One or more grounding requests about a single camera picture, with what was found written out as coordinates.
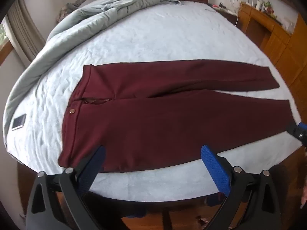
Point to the dark nightstand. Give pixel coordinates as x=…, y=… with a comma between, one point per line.
x=227, y=16

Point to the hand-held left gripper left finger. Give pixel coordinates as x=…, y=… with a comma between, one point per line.
x=96, y=163

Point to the white bottle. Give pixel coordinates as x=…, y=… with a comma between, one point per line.
x=258, y=4

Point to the maroon pants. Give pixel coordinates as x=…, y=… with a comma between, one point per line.
x=156, y=124

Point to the bed with light blue sheet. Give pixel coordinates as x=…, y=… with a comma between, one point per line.
x=156, y=40

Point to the wooden desk cabinet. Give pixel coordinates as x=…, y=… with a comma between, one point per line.
x=283, y=45

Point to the person's right hand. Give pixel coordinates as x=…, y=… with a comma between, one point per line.
x=304, y=196

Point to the grey duvet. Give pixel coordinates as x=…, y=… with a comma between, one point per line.
x=100, y=7

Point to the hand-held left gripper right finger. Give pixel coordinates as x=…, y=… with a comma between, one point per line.
x=213, y=167

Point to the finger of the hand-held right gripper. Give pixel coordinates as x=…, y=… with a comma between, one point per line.
x=296, y=133

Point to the smartphone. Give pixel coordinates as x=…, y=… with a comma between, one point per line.
x=19, y=121

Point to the window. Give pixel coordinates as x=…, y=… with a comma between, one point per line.
x=5, y=43

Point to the beige curtain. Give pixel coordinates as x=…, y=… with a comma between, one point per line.
x=24, y=28

